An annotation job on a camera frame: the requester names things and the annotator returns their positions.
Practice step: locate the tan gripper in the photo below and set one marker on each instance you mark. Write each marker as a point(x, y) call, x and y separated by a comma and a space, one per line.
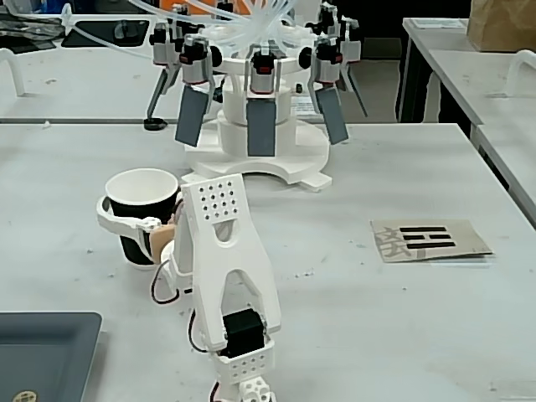
point(122, 221)

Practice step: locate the printed paper label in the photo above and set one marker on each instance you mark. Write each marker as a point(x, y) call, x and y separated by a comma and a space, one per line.
point(302, 106)

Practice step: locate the white round machine base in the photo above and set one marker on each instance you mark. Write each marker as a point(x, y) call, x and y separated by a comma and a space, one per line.
point(232, 138)

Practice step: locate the grey plastic tray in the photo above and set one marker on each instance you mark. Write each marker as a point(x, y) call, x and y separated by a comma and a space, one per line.
point(42, 356)

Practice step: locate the white paper sheet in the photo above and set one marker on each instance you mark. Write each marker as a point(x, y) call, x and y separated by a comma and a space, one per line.
point(439, 24)

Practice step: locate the clear tube bundle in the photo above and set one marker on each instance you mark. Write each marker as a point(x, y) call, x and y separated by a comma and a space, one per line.
point(259, 25)

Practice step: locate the cardboard card with black bars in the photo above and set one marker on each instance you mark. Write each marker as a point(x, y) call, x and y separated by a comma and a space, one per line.
point(460, 234)

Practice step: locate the small black cap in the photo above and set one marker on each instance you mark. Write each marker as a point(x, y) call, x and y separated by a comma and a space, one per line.
point(153, 124)

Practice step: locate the orange box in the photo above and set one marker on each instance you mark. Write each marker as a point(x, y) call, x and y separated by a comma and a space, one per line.
point(176, 3)

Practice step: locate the black paper cup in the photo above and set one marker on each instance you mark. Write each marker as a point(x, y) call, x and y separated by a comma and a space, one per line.
point(132, 251)

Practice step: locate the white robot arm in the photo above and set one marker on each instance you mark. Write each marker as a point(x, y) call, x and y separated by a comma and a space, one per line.
point(234, 259)

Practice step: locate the black flat mat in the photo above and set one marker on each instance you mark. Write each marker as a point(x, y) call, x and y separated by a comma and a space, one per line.
point(92, 35)

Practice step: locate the dark crumpled pile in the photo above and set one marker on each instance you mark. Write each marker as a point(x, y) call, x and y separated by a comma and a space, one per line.
point(25, 29)

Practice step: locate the brown paper bag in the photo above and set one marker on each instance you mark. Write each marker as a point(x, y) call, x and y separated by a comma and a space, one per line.
point(502, 25)

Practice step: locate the round gold sticker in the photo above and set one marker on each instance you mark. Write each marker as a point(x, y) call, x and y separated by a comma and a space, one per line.
point(26, 395)

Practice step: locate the grey paddle motor unit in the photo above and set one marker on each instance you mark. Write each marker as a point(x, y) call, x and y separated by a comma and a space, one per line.
point(328, 17)
point(333, 113)
point(261, 125)
point(192, 113)
point(161, 48)

